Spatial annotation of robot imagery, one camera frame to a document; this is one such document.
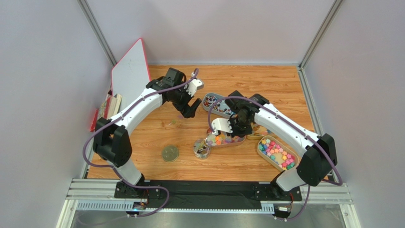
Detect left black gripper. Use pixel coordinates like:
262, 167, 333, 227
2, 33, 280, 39
171, 81, 202, 118

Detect yellow tray of popsicle candies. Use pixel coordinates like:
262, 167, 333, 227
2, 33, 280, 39
246, 123, 274, 140

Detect pink tray of gummy candies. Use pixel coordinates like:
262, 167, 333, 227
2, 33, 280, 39
206, 128, 246, 148

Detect clear plastic jar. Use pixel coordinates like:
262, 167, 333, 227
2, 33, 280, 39
193, 138, 211, 159

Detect beige tray of star candies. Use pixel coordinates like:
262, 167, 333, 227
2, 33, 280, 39
256, 135, 301, 171

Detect gold metal jar lid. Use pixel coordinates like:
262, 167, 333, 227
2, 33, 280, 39
161, 145, 180, 162

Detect silver metal scoop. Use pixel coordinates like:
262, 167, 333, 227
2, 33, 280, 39
205, 134, 222, 147

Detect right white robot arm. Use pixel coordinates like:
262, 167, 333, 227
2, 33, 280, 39
225, 91, 337, 192

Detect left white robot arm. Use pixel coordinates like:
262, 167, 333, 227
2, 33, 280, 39
91, 68, 204, 186

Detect blue tray of lollipops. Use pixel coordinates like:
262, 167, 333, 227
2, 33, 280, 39
202, 93, 234, 118

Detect white board with red edge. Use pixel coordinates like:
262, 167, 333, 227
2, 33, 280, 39
111, 38, 151, 100

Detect stack of books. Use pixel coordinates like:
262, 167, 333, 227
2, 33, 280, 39
90, 94, 122, 132

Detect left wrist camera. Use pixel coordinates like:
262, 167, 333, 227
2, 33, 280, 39
184, 77, 204, 97

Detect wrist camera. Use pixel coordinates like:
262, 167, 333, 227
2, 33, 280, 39
211, 118, 233, 135
184, 77, 204, 97

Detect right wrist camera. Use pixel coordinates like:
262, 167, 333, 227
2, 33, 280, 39
211, 118, 233, 135

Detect aluminium frame rail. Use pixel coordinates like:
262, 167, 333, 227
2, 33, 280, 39
67, 179, 353, 214

